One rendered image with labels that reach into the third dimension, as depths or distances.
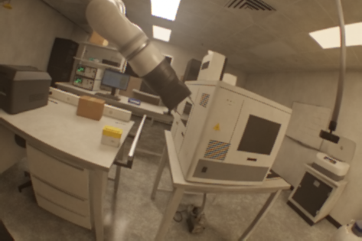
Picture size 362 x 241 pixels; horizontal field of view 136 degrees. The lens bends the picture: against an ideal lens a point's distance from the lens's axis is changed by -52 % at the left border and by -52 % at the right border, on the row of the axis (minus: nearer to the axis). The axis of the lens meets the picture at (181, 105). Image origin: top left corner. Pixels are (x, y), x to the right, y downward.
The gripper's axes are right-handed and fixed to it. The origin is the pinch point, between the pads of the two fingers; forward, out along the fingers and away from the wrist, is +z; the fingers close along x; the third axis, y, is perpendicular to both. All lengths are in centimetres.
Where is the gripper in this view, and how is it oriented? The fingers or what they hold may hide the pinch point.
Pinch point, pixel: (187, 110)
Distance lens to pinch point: 46.3
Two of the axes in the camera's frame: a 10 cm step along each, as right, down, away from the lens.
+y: 3.2, 4.0, -8.6
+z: 5.5, 6.6, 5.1
